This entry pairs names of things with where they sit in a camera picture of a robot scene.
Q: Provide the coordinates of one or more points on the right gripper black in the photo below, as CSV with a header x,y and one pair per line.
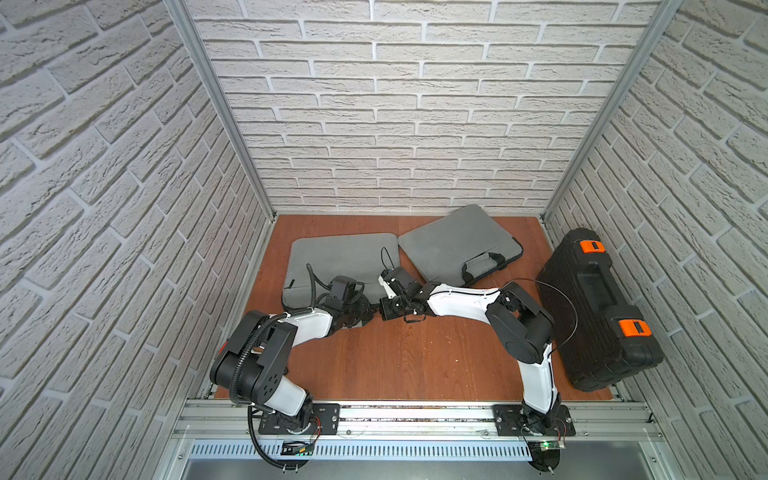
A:
x,y
386,310

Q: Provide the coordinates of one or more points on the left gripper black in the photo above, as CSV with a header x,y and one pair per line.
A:
x,y
357,309

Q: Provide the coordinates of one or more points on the grey laptop bag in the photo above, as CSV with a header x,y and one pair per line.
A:
x,y
461,248
360,257

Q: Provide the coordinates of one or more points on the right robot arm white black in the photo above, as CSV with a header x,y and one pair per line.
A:
x,y
522,326

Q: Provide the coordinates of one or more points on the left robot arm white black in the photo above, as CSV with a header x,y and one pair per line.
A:
x,y
252,364

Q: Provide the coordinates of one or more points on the left green circuit board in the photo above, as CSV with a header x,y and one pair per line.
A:
x,y
297,449

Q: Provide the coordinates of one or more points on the green circuit board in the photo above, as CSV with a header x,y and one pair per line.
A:
x,y
551,445
297,449

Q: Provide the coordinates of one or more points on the right green circuit board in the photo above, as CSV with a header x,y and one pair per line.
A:
x,y
551,445

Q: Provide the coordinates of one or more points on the black tool case orange latches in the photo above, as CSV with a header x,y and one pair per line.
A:
x,y
600,336

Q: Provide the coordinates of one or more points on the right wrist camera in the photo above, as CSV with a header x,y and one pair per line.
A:
x,y
399,282

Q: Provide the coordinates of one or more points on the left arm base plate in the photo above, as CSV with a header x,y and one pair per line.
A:
x,y
323,417

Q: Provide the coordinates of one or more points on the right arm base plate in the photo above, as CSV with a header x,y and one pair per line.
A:
x,y
521,420

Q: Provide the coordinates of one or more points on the aluminium front rail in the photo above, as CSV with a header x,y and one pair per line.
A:
x,y
594,421

